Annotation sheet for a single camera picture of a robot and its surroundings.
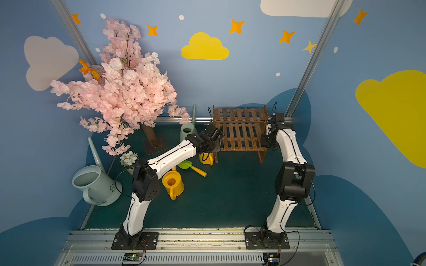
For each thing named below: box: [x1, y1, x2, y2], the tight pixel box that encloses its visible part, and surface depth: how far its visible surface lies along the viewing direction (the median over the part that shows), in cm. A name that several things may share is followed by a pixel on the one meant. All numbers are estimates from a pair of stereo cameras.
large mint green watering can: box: [72, 136, 123, 207], surface depth 76 cm
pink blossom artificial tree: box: [49, 18, 190, 156], surface depth 70 cm
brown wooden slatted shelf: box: [212, 104, 270, 164], surface depth 95 cm
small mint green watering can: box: [179, 122, 198, 143], surface depth 100 cm
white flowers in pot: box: [119, 150, 139, 176], surface depth 90 cm
